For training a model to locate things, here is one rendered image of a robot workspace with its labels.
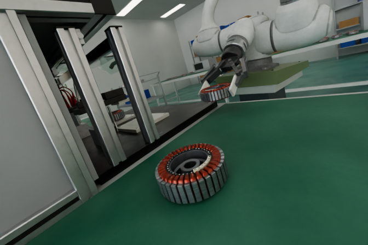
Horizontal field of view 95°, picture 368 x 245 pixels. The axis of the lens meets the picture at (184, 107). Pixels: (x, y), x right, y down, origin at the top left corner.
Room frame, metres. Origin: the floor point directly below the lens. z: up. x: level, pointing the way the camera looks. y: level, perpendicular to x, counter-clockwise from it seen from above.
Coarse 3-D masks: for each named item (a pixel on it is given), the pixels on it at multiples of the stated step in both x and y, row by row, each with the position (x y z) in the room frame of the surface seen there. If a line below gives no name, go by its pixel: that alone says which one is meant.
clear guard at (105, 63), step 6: (102, 60) 0.83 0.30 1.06; (108, 60) 0.87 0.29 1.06; (114, 60) 0.87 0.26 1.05; (60, 66) 0.69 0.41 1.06; (66, 66) 0.73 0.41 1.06; (90, 66) 0.89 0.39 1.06; (96, 66) 0.95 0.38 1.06; (102, 66) 0.96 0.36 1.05; (108, 66) 0.94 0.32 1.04; (114, 66) 0.92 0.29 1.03; (60, 72) 0.82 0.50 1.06; (108, 72) 1.01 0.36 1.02; (114, 72) 0.98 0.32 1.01
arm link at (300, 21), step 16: (288, 0) 0.75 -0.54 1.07; (304, 0) 0.71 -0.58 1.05; (288, 16) 0.75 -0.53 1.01; (304, 16) 0.71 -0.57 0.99; (320, 16) 0.70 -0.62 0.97; (272, 32) 0.82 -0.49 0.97; (288, 32) 0.77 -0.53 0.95; (304, 32) 0.73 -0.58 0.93; (320, 32) 0.71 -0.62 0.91; (288, 48) 0.81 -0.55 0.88
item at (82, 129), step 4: (80, 124) 0.68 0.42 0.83; (84, 124) 0.68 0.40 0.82; (80, 128) 0.66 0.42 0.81; (84, 128) 0.67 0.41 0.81; (88, 128) 0.68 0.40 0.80; (80, 132) 0.66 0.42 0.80; (84, 132) 0.67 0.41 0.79; (88, 132) 0.68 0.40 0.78; (80, 136) 0.65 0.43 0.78; (84, 136) 0.66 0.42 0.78
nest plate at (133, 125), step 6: (156, 114) 0.65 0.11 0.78; (162, 114) 0.62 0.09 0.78; (168, 114) 0.62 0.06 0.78; (132, 120) 0.67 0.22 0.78; (156, 120) 0.58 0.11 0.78; (120, 126) 0.62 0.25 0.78; (126, 126) 0.60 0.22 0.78; (132, 126) 0.57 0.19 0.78; (138, 126) 0.55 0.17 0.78; (132, 132) 0.54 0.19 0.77
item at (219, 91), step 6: (222, 84) 0.58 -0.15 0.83; (228, 84) 0.53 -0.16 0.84; (204, 90) 0.57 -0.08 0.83; (210, 90) 0.52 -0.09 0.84; (216, 90) 0.51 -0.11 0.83; (222, 90) 0.50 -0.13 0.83; (204, 96) 0.52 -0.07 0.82; (210, 96) 0.51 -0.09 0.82; (216, 96) 0.50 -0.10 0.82; (222, 96) 0.50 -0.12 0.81; (228, 96) 0.51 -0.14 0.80
